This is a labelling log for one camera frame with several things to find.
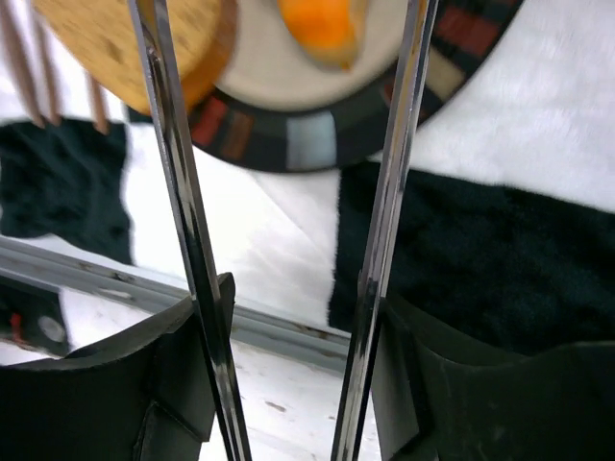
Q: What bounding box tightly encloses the aluminium frame rail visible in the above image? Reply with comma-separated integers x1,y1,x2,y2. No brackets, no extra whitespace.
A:
1,236,350,373

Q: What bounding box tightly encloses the dark rimmed beige plate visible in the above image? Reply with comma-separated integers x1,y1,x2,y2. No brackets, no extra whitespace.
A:
189,1,520,173

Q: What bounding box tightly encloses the yellow bread slice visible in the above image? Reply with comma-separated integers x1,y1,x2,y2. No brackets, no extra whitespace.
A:
34,0,237,115

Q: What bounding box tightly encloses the white foil covered block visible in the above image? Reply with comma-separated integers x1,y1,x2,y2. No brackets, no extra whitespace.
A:
0,287,381,461

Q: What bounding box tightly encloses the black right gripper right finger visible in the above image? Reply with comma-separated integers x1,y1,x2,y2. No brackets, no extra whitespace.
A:
372,297,614,461

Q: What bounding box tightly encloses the copper fork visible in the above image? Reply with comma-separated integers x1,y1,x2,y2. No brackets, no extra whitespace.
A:
1,1,45,128

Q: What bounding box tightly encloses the black white checkered cloth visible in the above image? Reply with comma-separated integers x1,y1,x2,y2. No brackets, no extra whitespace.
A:
1,1,614,354

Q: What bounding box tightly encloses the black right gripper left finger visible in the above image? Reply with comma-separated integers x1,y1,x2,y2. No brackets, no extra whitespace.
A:
1,278,215,460

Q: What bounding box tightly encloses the orange striped croissant bread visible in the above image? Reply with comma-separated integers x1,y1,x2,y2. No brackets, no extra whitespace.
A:
277,0,369,70

